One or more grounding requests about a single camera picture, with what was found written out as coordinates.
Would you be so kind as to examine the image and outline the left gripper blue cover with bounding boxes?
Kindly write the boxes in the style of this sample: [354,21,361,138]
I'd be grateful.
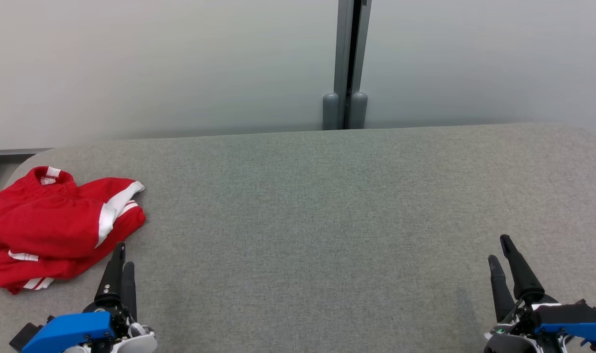
[22,243,149,353]

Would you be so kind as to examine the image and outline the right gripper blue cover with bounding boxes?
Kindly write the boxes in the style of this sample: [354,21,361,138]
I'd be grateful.
[488,234,596,353]

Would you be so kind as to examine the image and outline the red shorts with white stripe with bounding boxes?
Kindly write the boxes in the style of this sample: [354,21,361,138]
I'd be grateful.
[0,166,146,261]

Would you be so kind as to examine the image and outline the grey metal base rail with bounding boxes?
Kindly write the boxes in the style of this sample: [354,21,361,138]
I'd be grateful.
[0,142,54,178]

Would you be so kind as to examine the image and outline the grey cylindrical post bumper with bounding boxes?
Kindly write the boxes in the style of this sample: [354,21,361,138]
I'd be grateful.
[322,92,339,131]
[349,92,368,130]

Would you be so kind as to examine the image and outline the grey metal partition post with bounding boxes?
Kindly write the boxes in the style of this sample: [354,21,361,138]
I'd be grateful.
[333,0,372,130]

